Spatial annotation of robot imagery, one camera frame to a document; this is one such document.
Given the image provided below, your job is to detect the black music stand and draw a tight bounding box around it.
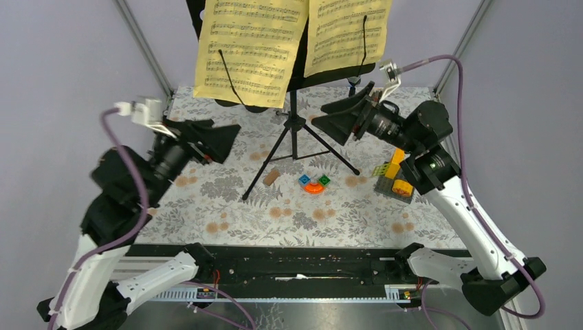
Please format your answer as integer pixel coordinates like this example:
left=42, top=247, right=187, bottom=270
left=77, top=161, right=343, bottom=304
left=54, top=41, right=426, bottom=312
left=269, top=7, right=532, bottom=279
left=186, top=1, right=360, bottom=200

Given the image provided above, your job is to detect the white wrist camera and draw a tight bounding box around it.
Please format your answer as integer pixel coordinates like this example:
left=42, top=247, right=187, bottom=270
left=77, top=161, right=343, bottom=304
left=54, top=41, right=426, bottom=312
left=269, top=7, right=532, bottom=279
left=113, top=97, right=177, bottom=139
left=379, top=59, right=402, bottom=102

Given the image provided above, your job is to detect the black microphone stand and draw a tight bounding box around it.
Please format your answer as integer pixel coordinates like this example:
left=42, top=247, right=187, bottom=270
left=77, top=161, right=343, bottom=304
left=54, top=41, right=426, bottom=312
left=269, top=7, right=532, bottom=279
left=347, top=76, right=361, bottom=96

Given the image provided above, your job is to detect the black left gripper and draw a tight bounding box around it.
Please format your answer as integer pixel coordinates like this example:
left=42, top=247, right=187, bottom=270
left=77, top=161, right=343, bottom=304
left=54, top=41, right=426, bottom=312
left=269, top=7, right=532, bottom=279
left=144, top=115, right=245, bottom=204

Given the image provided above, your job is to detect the blue toy brick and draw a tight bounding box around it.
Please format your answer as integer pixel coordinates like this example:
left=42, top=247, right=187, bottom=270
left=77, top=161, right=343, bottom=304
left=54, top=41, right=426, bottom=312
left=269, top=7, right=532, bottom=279
left=298, top=175, right=311, bottom=187

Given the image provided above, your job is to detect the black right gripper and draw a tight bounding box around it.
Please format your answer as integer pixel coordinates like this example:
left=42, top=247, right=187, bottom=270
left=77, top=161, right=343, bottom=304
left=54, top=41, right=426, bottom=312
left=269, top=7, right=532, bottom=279
left=311, top=81, right=421, bottom=154

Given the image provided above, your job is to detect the wooden block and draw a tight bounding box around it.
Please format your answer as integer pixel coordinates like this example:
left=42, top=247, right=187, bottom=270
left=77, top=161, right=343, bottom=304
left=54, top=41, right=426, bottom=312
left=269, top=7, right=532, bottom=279
left=263, top=168, right=281, bottom=186

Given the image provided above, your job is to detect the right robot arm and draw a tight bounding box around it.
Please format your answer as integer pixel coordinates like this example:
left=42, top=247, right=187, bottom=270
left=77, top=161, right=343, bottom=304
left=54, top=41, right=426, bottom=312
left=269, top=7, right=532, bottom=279
left=312, top=85, right=546, bottom=316

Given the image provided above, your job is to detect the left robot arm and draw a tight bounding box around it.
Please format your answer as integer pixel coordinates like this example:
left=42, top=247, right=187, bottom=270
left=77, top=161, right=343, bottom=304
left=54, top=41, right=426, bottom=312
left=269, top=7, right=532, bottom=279
left=37, top=120, right=241, bottom=329

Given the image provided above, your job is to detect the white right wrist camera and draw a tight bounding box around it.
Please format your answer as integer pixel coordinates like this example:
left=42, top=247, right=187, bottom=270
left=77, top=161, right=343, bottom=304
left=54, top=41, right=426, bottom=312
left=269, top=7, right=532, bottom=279
left=379, top=59, right=402, bottom=102

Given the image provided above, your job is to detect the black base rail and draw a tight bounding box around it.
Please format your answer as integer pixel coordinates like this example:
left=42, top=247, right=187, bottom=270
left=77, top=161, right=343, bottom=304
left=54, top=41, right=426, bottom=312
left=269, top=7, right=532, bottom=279
left=127, top=245, right=441, bottom=300

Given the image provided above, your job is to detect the yellow orange toy cylinder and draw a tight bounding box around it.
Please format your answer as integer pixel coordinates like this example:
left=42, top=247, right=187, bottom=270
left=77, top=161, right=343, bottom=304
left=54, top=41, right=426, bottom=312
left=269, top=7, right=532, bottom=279
left=392, top=179, right=414, bottom=197

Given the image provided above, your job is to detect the green toy brick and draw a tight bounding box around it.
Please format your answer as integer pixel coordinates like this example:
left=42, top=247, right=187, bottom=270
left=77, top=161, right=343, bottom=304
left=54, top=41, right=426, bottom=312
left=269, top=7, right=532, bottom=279
left=318, top=175, right=331, bottom=187

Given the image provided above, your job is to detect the yellow sheet music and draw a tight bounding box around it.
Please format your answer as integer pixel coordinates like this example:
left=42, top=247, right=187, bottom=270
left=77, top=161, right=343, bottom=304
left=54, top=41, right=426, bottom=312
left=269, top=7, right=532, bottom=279
left=193, top=1, right=309, bottom=108
left=304, top=0, right=393, bottom=77

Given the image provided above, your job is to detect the floral table mat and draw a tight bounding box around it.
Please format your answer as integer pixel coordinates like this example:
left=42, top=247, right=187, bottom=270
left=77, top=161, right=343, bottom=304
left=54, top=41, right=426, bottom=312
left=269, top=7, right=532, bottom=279
left=137, top=87, right=463, bottom=249

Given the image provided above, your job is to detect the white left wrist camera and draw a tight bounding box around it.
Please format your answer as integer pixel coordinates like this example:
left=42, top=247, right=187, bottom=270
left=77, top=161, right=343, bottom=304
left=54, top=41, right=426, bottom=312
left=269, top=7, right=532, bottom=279
left=113, top=97, right=177, bottom=139

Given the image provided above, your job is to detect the black round stand base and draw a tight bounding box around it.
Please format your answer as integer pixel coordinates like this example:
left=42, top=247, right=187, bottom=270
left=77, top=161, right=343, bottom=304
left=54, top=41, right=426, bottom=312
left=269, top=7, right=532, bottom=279
left=214, top=99, right=269, bottom=113

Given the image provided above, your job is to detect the lime green fence piece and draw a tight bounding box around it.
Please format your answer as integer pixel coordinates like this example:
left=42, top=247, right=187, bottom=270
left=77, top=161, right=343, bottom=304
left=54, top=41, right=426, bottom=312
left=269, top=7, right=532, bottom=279
left=371, top=163, right=389, bottom=177

